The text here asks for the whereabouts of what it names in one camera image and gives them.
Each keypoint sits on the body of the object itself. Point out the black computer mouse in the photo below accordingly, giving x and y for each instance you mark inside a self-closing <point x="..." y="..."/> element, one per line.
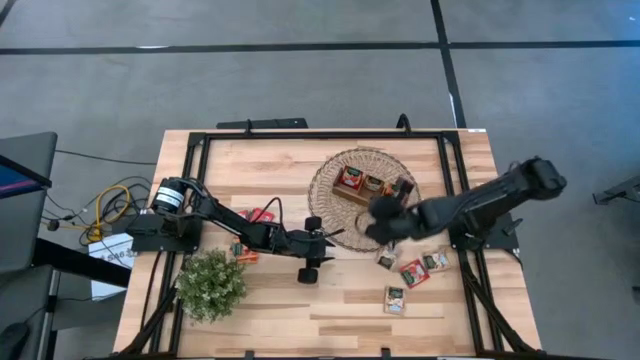
<point x="12" y="340"/>

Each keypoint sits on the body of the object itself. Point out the white labelled box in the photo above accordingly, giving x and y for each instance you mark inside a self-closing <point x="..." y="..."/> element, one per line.
<point x="107" y="247"/>

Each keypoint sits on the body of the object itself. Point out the monitor with blue screen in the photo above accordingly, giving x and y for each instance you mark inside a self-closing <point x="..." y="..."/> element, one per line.
<point x="15" y="180"/>

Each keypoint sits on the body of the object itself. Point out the artificial green bushy plant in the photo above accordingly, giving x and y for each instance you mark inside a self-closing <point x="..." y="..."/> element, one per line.
<point x="210" y="285"/>

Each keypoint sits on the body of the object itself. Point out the black power strip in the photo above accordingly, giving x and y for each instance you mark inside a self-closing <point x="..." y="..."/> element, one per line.
<point x="260" y="123"/>

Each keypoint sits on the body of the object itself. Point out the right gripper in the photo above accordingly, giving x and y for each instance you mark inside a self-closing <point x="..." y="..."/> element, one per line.
<point x="417" y="220"/>

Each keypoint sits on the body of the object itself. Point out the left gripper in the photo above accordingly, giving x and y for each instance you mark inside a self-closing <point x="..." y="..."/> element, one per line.
<point x="300" y="245"/>

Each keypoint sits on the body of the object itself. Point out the black floor stand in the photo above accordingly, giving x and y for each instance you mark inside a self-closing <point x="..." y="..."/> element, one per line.
<point x="620" y="192"/>

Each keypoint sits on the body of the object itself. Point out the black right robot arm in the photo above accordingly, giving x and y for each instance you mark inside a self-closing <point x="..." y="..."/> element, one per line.
<point x="490" y="197"/>

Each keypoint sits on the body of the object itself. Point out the black power plug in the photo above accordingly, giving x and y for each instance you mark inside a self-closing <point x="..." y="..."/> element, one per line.
<point x="52" y="225"/>

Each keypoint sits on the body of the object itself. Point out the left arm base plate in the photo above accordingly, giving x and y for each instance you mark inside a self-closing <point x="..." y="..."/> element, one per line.
<point x="150" y="240"/>

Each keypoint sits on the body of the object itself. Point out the black arched hook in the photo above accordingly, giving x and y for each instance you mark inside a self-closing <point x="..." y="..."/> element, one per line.
<point x="399" y="123"/>

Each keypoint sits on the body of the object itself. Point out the red strawberry tea packet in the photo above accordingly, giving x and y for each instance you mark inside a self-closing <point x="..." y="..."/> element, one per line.
<point x="414" y="273"/>
<point x="351" y="178"/>
<point x="262" y="215"/>

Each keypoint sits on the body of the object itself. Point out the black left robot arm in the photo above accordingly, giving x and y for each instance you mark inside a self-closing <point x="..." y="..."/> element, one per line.
<point x="230" y="217"/>

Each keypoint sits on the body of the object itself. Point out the wooden three-compartment tray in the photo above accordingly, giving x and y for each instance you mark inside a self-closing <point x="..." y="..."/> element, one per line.
<point x="352" y="196"/>

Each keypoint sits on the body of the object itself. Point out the black desk beam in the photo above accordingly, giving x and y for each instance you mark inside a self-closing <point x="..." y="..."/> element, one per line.
<point x="75" y="260"/>

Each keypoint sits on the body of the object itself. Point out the black aluminium table frame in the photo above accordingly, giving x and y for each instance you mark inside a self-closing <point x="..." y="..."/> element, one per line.
<point x="325" y="135"/>

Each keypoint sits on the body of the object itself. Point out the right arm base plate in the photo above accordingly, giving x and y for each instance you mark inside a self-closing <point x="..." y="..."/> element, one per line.
<point x="507" y="244"/>

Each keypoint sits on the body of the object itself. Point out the round woven straw placemat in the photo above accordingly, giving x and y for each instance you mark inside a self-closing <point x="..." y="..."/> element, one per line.
<point x="335" y="220"/>

